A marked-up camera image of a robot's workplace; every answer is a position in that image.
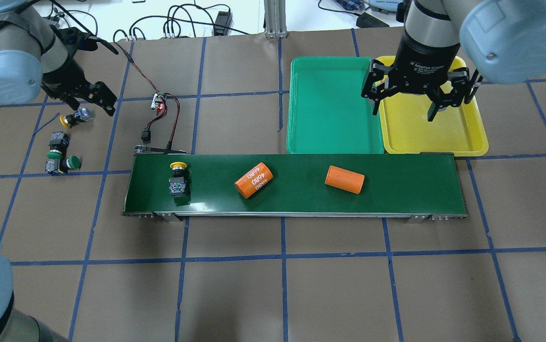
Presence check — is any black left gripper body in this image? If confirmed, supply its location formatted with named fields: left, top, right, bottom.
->
left=41, top=28, right=97, bottom=102

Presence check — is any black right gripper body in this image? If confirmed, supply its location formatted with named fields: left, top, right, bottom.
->
left=374, top=38, right=462, bottom=95

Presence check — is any yellow push button switch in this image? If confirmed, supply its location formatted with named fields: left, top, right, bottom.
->
left=59, top=107, right=94, bottom=129

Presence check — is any green push button switch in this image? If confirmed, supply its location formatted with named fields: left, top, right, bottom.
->
left=45, top=155, right=82, bottom=176

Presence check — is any yellow mushroom push button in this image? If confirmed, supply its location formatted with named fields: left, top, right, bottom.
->
left=169, top=161, right=190, bottom=198

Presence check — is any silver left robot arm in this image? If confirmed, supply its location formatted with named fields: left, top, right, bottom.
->
left=0, top=0, right=117, bottom=342

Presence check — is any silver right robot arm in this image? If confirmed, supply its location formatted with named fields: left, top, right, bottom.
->
left=361, top=0, right=546, bottom=122

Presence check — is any yellow plastic tray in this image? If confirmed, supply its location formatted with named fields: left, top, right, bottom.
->
left=377, top=56, right=489, bottom=157

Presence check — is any green plastic tray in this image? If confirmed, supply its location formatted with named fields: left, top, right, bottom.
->
left=286, top=57, right=385, bottom=154

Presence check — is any small motor controller board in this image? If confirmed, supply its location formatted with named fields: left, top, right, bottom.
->
left=150, top=92, right=167, bottom=111

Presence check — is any plain orange cylinder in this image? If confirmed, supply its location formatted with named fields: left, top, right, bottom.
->
left=324, top=165, right=366, bottom=194

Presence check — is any green conveyor belt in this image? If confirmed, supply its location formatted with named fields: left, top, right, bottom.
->
left=122, top=153, right=468, bottom=222

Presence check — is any red black power cable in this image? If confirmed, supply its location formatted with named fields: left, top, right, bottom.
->
left=114, top=40, right=181, bottom=152

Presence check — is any aluminium frame post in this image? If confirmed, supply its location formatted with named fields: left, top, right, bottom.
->
left=264, top=0, right=288, bottom=38

